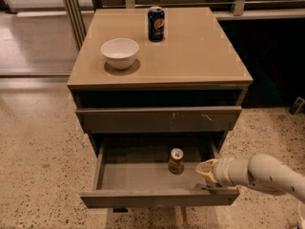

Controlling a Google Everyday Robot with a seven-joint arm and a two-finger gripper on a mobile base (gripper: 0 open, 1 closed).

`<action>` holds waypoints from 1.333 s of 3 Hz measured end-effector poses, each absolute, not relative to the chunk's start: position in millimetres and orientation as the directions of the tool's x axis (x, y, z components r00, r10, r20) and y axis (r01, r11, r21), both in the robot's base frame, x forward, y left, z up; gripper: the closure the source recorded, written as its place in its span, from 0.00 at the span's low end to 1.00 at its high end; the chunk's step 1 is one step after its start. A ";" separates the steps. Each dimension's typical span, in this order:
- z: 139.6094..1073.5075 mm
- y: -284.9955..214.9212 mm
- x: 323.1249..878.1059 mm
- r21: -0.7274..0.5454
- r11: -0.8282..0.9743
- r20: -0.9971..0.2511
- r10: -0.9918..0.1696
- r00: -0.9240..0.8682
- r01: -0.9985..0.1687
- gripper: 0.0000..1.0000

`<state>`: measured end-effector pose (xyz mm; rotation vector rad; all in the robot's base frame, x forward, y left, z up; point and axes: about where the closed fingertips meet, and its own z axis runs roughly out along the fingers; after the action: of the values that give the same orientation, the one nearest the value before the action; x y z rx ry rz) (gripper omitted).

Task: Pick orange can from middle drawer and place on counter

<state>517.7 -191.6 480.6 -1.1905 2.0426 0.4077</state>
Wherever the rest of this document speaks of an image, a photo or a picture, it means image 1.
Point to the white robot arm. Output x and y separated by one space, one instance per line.
261 172

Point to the closed top drawer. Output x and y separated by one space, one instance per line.
158 120

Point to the grey drawer cabinet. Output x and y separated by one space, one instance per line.
194 66

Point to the open middle drawer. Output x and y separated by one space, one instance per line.
139 176

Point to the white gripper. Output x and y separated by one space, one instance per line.
219 172

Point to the white ceramic bowl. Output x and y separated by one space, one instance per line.
120 53

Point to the blue Pepsi can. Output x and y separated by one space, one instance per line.
156 23

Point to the dark object on floor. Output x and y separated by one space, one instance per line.
297 106

